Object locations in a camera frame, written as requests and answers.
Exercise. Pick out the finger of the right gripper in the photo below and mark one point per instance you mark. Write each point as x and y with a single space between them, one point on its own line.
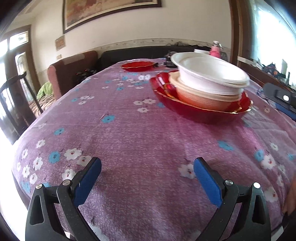
284 100

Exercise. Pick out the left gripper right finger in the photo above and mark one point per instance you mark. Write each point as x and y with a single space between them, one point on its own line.
252 222

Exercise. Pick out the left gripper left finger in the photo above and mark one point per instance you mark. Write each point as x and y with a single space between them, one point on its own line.
42 220

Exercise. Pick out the cream plastic bowl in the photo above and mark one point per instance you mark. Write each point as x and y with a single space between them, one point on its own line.
203 100

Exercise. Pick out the white plastic bowl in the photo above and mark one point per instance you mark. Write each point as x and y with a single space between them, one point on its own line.
210 74

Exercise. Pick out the large red wedding plate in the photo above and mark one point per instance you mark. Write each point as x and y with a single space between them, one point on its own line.
196 114

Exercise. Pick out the red scalloped plate with sticker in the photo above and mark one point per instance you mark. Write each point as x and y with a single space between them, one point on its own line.
161 84

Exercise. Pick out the person's right hand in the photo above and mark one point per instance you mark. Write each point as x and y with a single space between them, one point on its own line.
290 201

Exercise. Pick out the pink water bottle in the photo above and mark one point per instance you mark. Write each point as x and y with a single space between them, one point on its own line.
216 49

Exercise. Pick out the white plastic jar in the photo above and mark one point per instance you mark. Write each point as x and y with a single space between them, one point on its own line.
201 51

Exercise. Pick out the purple floral tablecloth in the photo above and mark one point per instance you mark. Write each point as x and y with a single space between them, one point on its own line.
147 189

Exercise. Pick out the dark wooden chair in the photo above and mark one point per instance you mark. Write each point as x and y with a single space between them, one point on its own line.
20 115

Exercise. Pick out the black small device box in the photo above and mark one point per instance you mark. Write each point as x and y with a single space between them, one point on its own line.
168 62

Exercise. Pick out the green cloth on bed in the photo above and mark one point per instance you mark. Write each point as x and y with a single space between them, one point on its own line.
45 90

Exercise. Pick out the maroon armchair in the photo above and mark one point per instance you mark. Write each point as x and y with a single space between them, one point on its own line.
62 73

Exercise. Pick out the far red plate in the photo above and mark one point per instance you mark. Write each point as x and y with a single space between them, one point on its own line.
138 66

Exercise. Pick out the black sofa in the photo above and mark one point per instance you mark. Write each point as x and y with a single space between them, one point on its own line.
111 57

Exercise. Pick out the framed wall painting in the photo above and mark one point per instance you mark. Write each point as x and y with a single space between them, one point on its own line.
79 12

